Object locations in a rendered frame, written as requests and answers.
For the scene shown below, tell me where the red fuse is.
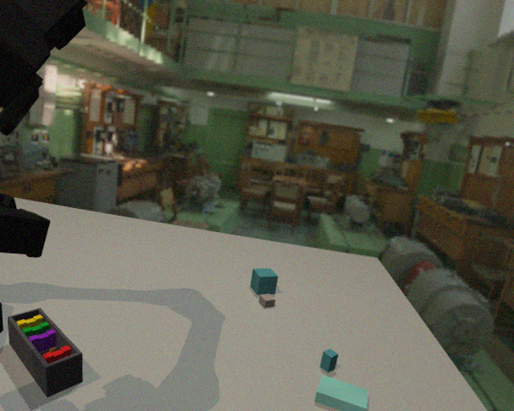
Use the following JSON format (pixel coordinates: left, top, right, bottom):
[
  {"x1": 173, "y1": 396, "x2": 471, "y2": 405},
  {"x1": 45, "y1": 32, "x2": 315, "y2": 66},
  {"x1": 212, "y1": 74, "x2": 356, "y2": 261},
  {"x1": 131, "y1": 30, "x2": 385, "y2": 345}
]
[{"x1": 43, "y1": 345, "x2": 71, "y2": 364}]

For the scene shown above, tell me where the teal cube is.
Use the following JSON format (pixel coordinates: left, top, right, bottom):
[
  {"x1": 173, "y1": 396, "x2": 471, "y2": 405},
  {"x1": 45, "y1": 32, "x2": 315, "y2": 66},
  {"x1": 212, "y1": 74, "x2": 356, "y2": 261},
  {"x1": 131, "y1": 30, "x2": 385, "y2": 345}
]
[{"x1": 250, "y1": 269, "x2": 278, "y2": 295}]

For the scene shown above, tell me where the small teal block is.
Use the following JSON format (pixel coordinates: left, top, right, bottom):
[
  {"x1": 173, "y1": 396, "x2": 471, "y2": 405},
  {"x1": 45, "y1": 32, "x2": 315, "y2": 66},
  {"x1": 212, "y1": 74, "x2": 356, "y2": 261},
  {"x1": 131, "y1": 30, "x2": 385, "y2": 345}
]
[{"x1": 320, "y1": 348, "x2": 338, "y2": 372}]

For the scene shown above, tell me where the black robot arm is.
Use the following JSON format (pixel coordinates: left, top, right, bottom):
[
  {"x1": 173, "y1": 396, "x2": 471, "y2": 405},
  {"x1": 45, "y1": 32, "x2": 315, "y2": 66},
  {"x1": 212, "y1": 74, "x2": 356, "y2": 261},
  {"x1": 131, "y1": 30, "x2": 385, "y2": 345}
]
[{"x1": 0, "y1": 0, "x2": 87, "y2": 257}]

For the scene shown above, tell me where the pale green flat block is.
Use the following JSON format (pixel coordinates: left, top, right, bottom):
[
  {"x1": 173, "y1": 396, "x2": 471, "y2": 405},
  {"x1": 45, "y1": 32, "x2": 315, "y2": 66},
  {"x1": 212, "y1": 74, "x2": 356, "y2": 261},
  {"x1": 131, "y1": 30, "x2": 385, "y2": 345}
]
[{"x1": 315, "y1": 374, "x2": 368, "y2": 411}]

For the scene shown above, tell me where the small brown block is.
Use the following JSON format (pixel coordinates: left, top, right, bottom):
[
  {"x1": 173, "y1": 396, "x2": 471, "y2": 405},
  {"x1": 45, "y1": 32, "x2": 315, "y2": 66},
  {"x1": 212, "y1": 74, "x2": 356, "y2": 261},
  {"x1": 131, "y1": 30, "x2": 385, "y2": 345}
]
[{"x1": 259, "y1": 294, "x2": 276, "y2": 308}]

